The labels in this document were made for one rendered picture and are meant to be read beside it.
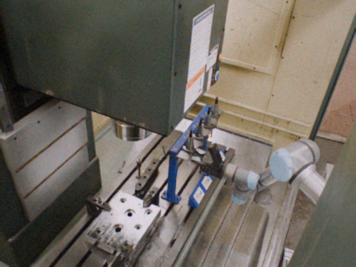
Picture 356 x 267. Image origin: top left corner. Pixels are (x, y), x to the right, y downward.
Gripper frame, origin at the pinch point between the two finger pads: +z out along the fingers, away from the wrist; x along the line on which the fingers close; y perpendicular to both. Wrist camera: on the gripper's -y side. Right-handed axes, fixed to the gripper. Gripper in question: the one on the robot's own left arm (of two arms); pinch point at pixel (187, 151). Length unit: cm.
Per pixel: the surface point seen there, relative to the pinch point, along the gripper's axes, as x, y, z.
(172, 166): -7.0, 6.3, 4.0
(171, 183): -7.1, 18.0, 3.1
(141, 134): -33.8, -30.6, 6.8
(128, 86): -41, -54, 8
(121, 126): -37, -33, 13
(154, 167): 4.2, 24.0, 18.8
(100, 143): 43, 66, 84
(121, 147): 47, 65, 67
